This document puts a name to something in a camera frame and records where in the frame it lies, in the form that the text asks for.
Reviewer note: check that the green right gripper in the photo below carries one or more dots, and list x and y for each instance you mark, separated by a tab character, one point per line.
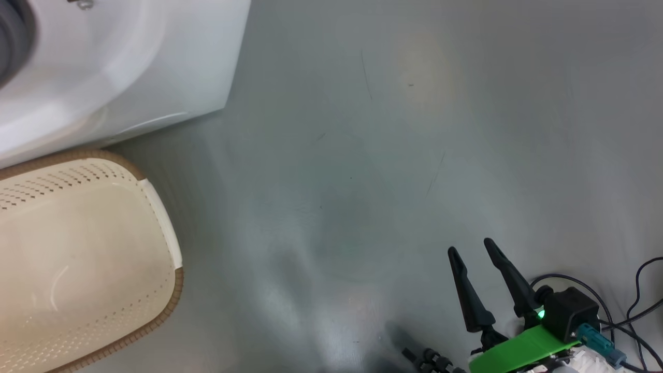
518	349

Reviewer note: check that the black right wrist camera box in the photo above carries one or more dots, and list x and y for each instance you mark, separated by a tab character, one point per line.
570	311

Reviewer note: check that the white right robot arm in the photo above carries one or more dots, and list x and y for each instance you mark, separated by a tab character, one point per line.
585	360

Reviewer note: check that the teal right camera connector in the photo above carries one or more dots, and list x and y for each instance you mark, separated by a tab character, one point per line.
598	342

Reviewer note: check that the white front-load washing machine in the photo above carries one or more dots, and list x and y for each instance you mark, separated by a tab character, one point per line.
129	62

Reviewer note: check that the cream perforated laundry basket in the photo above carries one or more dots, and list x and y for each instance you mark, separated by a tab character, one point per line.
83	259

